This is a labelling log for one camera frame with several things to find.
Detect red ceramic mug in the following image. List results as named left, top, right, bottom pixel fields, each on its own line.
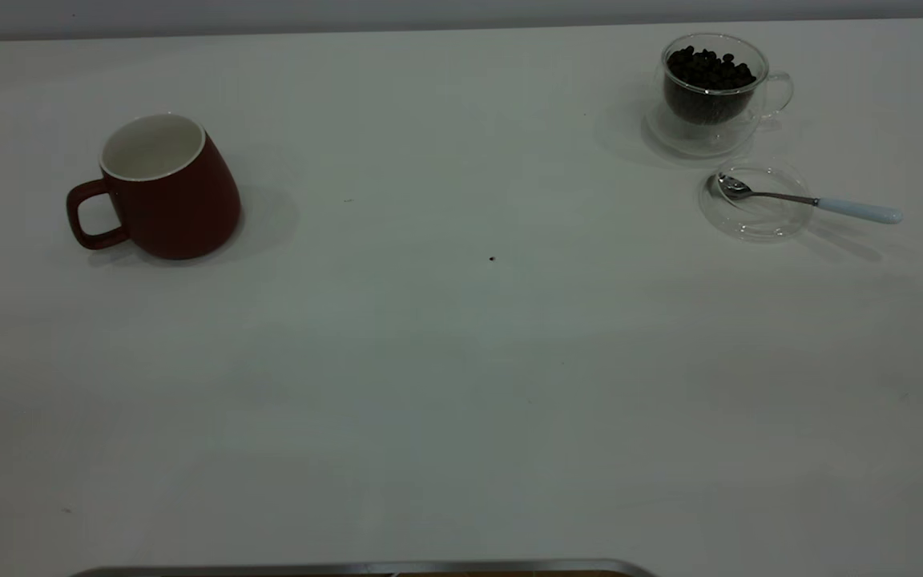
left=66, top=113, right=243, bottom=261

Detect metal spoon pale blue handle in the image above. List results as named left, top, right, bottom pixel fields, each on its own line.
left=716, top=172, right=905, bottom=225

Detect clear glass cup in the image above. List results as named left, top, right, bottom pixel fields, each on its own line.
left=643, top=32, right=795, bottom=158

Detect dark coffee beans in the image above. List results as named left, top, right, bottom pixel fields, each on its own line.
left=664, top=46, right=757, bottom=125

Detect small clear glass dish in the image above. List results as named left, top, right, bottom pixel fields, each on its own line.
left=699, top=163, right=813, bottom=241

